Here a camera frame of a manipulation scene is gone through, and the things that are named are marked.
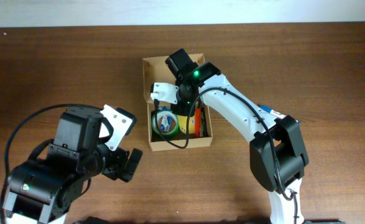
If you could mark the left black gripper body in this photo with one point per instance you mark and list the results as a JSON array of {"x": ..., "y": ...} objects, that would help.
[{"x": 126, "y": 165}]

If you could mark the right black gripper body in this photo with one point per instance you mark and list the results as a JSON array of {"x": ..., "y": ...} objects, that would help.
[{"x": 184, "y": 106}]

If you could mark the brown cardboard box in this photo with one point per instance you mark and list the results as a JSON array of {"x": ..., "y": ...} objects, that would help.
[{"x": 156, "y": 70}]

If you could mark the green tape roll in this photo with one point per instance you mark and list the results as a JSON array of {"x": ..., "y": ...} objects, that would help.
[{"x": 156, "y": 120}]

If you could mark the white blue staples box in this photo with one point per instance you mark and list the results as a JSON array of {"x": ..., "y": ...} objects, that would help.
[{"x": 166, "y": 123}]

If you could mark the yellow sticky note pad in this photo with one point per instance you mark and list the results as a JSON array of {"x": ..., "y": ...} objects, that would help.
[{"x": 182, "y": 122}]

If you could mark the white blue marker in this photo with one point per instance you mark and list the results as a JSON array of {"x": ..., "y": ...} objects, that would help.
[{"x": 273, "y": 112}]

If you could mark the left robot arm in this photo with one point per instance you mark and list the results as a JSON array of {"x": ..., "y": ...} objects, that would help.
[{"x": 33, "y": 194}]

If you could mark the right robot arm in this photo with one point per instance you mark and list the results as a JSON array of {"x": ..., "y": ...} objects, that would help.
[{"x": 277, "y": 150}]

